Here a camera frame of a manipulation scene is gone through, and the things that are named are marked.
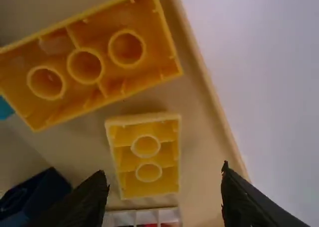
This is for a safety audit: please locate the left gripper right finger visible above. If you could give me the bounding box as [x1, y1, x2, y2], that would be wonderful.
[220, 159, 312, 227]

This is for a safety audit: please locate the small yellow toy brick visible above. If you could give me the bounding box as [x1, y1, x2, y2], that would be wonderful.
[104, 113, 182, 201]

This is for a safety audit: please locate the large yellow toy brick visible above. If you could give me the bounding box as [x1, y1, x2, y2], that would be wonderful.
[0, 0, 184, 133]

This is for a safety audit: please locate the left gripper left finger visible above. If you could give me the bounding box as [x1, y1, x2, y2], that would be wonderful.
[47, 169, 111, 227]

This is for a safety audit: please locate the tan tray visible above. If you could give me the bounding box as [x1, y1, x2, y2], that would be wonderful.
[0, 0, 251, 227]

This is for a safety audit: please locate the blue toy brick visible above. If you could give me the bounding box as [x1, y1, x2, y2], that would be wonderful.
[0, 166, 73, 227]

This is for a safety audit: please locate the teal toy brick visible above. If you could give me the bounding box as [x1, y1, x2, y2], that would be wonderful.
[0, 95, 13, 120]

